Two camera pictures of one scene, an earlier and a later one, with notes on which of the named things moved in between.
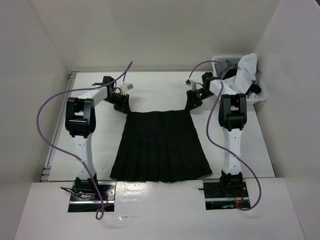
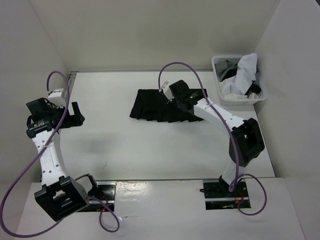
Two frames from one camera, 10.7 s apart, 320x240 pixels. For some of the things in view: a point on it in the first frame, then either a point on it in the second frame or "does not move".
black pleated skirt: x=160 y=146 → x=151 y=104
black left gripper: x=124 y=106 → x=75 y=120
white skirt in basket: x=245 y=75 does not move
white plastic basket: x=219 y=63 does not move
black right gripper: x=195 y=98 → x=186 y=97
